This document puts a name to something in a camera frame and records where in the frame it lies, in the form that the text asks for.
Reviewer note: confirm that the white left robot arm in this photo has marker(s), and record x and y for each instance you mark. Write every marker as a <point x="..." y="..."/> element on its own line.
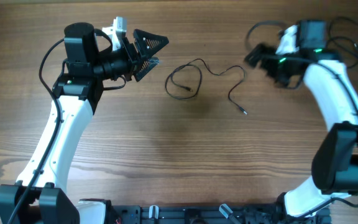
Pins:
<point x="39" y="194"/>

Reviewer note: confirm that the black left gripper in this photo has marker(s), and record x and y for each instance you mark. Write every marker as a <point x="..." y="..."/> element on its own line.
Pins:
<point x="134" y="61"/>

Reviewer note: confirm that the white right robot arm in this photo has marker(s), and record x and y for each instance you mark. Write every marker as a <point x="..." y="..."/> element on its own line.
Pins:
<point x="304" y="52"/>

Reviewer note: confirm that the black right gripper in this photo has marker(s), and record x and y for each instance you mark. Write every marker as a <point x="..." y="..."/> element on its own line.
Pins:
<point x="260" y="59"/>

